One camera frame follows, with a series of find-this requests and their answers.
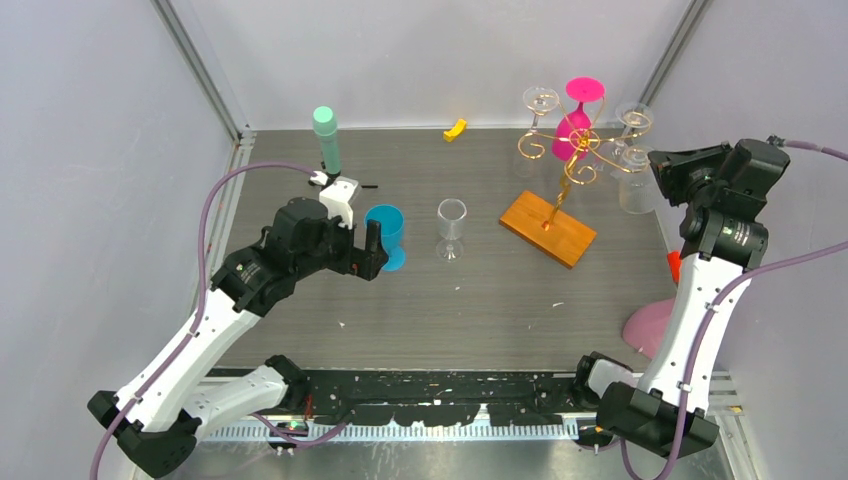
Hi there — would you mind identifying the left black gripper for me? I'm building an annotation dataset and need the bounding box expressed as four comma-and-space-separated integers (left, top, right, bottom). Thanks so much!
293, 209, 387, 280

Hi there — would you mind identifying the clear patterned wine glass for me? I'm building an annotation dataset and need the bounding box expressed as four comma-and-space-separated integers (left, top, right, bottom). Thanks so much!
618, 145, 656, 215

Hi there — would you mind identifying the blue wine glass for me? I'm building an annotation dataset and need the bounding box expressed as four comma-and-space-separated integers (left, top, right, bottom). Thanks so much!
365, 204, 406, 272

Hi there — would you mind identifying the clear plain wine glass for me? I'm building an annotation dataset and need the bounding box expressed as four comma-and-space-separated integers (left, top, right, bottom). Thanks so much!
436, 198, 468, 262

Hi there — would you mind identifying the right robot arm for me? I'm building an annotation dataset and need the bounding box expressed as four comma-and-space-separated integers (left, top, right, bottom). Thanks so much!
570, 139, 790, 461

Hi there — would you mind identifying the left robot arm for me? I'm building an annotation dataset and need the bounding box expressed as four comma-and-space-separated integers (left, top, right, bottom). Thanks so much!
87, 198, 388, 479

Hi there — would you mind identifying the clear back-right wine glass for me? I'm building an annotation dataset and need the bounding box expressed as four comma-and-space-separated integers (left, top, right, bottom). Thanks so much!
615, 102, 654, 141

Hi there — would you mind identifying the pink wine glass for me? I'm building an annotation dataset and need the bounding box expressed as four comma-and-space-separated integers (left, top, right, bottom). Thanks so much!
551, 77, 605, 163

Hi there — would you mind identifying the orange wooden rack base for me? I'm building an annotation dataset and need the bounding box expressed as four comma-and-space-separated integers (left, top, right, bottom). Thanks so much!
499, 190, 597, 269

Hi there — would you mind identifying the clear back-left wine glass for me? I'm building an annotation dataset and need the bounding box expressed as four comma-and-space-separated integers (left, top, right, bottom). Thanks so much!
522, 86, 560, 131

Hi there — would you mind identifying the red small block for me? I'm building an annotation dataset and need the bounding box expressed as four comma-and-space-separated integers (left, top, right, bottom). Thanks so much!
667, 251, 681, 284

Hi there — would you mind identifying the mint green microphone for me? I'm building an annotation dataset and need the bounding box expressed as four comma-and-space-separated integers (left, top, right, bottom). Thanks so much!
312, 106, 342, 177

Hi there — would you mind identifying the yellow curved block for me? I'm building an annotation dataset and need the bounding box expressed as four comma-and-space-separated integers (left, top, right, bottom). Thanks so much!
442, 118, 467, 143

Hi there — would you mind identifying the pink dustpan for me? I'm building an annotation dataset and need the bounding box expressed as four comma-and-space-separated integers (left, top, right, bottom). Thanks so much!
622, 298, 675, 359

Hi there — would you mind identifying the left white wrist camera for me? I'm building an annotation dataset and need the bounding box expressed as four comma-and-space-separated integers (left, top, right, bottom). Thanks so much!
310, 170, 361, 230

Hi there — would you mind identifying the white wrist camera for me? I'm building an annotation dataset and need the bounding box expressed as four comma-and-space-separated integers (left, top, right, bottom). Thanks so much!
767, 135, 786, 148
310, 170, 361, 230

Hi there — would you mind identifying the gold wire glass rack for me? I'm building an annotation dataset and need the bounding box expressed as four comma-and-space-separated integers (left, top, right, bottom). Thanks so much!
517, 86, 654, 231

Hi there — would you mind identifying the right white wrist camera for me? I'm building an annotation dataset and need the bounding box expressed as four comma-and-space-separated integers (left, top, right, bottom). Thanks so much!
767, 135, 786, 148

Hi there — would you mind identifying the black front rail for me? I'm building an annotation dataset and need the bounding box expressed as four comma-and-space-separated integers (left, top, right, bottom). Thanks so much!
265, 370, 594, 427

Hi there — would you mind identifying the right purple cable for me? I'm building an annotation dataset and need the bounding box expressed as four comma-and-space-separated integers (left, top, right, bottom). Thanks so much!
619, 139, 848, 480

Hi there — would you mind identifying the purple cable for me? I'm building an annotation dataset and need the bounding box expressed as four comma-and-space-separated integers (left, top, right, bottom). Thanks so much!
619, 139, 848, 480
88, 161, 319, 480

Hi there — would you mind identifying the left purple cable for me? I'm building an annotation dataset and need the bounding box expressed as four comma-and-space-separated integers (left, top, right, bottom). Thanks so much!
88, 161, 319, 480

